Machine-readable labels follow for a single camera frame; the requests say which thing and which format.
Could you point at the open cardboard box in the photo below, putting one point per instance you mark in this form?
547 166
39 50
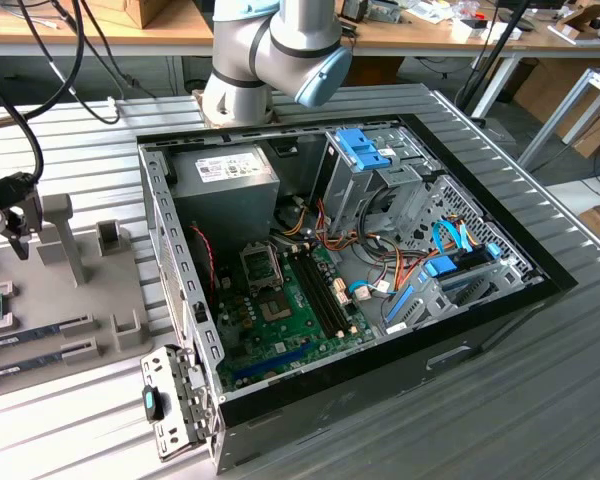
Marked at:
580 17

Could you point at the grey metal drive cage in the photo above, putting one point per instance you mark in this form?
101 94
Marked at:
350 190

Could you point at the green motherboard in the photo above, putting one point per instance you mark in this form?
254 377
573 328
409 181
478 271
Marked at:
280 335

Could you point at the wooden desk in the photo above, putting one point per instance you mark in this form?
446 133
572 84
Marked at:
155 36
545 42

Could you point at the grey desktop device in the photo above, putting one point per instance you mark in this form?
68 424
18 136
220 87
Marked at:
380 10

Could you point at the blue plastic drive latch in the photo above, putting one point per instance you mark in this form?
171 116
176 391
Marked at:
362 150

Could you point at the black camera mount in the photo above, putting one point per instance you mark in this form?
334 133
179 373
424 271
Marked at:
12 187

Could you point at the aluminium profile frame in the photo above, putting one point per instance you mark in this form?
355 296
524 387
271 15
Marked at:
555 119

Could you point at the large cardboard box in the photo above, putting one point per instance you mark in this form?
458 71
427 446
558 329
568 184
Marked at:
540 85

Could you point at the grey parts rack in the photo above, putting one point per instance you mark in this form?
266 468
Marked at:
40 300

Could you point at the blue plastic rail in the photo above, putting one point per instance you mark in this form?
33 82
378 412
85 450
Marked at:
399 305

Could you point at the hard disk in blue carrier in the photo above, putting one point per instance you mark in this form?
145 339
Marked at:
442 266

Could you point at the black case fan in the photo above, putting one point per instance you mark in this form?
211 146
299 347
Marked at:
200 270

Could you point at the RAM stick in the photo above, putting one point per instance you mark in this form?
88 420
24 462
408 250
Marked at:
30 334
30 361

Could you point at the black stand pole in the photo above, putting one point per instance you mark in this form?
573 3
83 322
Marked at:
498 50

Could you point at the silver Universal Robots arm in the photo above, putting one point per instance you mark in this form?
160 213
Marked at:
240 50

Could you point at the grey power supply unit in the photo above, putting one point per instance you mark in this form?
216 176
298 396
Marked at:
225 210

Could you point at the white box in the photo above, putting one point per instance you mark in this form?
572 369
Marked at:
467 30

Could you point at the grey metal disk bay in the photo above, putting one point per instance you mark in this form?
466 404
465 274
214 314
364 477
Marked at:
432 307

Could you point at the silver slot bracket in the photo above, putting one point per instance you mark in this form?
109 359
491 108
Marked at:
172 435

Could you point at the brown base plate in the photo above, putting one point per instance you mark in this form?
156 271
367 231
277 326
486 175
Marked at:
197 95

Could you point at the CPU socket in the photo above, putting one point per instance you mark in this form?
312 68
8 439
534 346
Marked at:
275 309

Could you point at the blue expansion slot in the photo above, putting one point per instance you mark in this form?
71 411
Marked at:
280 357

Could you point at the black open PC case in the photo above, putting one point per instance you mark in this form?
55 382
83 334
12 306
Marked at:
355 400

